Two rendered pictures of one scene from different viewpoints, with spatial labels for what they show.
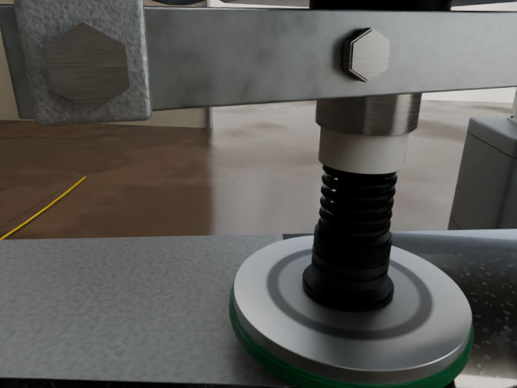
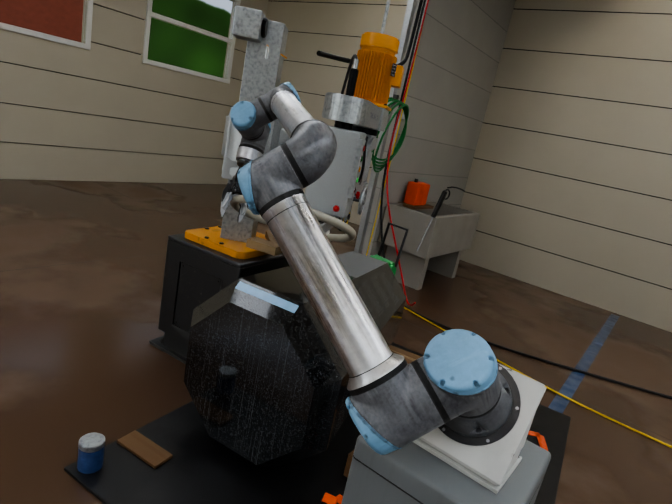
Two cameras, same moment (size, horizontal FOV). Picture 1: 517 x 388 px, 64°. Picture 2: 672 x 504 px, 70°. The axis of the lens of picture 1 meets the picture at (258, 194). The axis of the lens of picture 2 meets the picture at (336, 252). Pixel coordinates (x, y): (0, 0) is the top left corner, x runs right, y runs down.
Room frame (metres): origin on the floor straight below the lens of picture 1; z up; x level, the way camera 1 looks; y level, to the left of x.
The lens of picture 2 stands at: (1.58, -2.17, 1.59)
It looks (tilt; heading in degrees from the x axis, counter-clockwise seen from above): 15 degrees down; 119
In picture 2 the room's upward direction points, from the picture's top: 12 degrees clockwise
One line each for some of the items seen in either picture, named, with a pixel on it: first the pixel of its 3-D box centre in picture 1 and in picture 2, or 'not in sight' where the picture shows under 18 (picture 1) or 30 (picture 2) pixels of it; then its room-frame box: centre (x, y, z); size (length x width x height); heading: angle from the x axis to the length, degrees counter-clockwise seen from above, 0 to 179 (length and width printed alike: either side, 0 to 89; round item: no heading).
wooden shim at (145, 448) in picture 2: not in sight; (144, 448); (0.11, -0.89, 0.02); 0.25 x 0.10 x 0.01; 3
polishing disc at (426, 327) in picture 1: (346, 290); not in sight; (0.33, -0.08, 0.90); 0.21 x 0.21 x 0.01
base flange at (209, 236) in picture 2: not in sight; (237, 239); (-0.38, 0.09, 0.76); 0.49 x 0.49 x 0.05; 1
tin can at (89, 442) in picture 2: not in sight; (91, 452); (0.04, -1.11, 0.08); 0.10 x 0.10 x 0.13
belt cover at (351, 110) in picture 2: not in sight; (356, 117); (0.21, 0.24, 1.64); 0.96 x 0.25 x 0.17; 111
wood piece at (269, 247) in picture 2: not in sight; (264, 245); (-0.12, 0.05, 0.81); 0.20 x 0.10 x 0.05; 9
